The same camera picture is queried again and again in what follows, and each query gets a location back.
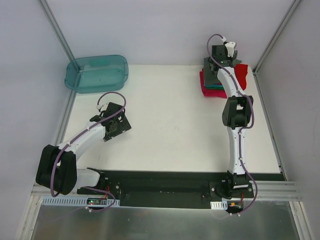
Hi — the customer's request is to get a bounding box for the teal plastic bin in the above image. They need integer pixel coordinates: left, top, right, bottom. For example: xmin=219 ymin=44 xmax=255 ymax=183
xmin=64 ymin=54 xmax=129 ymax=94

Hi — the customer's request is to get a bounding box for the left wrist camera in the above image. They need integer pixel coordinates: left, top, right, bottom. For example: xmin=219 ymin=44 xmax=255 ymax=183
xmin=96 ymin=102 xmax=109 ymax=112

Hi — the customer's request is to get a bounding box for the aluminium frame post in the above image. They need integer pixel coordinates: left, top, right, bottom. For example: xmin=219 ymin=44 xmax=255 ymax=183
xmin=37 ymin=0 xmax=75 ymax=61
xmin=251 ymin=0 xmax=303 ymax=76

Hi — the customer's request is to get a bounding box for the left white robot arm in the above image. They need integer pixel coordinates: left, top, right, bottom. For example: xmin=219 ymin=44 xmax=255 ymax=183
xmin=35 ymin=102 xmax=131 ymax=197

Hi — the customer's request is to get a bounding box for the left white cable duct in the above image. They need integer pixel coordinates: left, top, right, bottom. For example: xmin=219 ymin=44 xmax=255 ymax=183
xmin=42 ymin=196 xmax=120 ymax=208

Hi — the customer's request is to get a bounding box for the white cable duct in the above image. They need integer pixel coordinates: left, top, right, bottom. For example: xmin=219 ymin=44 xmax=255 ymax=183
xmin=210 ymin=201 xmax=228 ymax=210
xmin=42 ymin=196 xmax=120 ymax=208

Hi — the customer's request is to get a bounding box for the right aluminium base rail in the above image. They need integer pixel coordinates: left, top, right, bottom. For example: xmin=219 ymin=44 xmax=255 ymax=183
xmin=256 ymin=181 xmax=303 ymax=202

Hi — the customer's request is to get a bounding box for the teal folded t shirt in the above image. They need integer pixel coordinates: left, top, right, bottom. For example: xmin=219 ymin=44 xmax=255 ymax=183
xmin=203 ymin=69 xmax=223 ymax=90

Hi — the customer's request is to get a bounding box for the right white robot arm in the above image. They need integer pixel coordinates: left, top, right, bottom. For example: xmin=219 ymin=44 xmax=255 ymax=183
xmin=210 ymin=40 xmax=254 ymax=199

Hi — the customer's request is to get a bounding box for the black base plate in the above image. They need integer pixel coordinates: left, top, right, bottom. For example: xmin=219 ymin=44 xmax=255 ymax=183
xmin=74 ymin=169 xmax=287 ymax=208

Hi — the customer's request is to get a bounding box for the right white cable duct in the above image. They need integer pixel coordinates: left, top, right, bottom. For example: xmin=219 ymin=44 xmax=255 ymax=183
xmin=210 ymin=201 xmax=228 ymax=210

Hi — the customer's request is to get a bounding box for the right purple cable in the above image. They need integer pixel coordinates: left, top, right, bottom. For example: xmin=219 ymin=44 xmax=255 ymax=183
xmin=206 ymin=33 xmax=258 ymax=221

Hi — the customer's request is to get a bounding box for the left aluminium frame post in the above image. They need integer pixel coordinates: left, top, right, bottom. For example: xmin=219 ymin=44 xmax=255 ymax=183
xmin=37 ymin=0 xmax=75 ymax=61

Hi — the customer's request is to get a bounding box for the green folded t shirt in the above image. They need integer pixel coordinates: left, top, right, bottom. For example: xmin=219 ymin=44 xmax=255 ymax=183
xmin=204 ymin=85 xmax=224 ymax=91

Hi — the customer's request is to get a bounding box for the right aluminium frame post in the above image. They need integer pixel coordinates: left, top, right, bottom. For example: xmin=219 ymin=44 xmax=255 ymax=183
xmin=251 ymin=0 xmax=303 ymax=76

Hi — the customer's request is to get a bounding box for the red folded t shirt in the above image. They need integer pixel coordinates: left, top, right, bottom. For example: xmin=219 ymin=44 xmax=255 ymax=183
xmin=205 ymin=63 xmax=249 ymax=90

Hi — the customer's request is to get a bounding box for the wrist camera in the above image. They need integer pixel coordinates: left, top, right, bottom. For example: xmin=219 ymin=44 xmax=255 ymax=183
xmin=96 ymin=102 xmax=109 ymax=112
xmin=222 ymin=36 xmax=237 ymax=58

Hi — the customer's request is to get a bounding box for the pink folded t shirt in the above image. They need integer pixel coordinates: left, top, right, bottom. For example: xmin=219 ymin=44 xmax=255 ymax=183
xmin=199 ymin=71 xmax=227 ymax=99

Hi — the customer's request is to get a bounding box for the grey t shirt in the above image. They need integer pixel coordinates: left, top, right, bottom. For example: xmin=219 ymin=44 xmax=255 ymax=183
xmin=203 ymin=56 xmax=242 ymax=87

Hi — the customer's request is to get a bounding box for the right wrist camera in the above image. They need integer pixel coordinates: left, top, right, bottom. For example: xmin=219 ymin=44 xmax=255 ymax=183
xmin=222 ymin=36 xmax=237 ymax=58

